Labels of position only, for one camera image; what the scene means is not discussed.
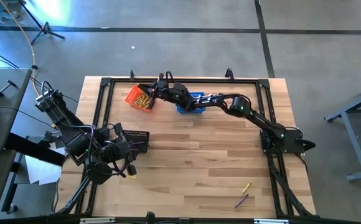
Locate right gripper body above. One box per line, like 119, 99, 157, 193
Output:
154, 80, 177, 102

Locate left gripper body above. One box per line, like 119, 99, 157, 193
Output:
105, 136, 135, 163

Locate orange plastic basket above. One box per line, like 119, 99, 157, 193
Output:
124, 85, 155, 113

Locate black plastic basket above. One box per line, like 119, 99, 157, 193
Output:
123, 129, 151, 154

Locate blue plastic basket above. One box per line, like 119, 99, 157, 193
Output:
176, 92, 207, 114

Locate white paper sheets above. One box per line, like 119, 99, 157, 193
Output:
24, 146, 67, 186

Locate black desk support beam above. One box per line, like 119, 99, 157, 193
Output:
4, 132, 66, 167

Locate black tripod stand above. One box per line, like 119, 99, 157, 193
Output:
17, 0, 65, 46

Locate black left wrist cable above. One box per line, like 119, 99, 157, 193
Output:
40, 80, 130, 180

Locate black metal table frame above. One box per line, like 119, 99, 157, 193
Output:
55, 76, 317, 218

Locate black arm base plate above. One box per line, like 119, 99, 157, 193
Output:
260, 129, 317, 156
64, 128, 110, 153

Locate silver bracket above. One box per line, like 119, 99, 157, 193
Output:
253, 218, 290, 224
79, 217, 116, 224

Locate yellow floor cable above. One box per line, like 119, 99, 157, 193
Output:
0, 0, 62, 129

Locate black floor cable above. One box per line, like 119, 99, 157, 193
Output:
0, 45, 79, 104

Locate grey metal table frame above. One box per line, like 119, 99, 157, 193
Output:
324, 80, 361, 182

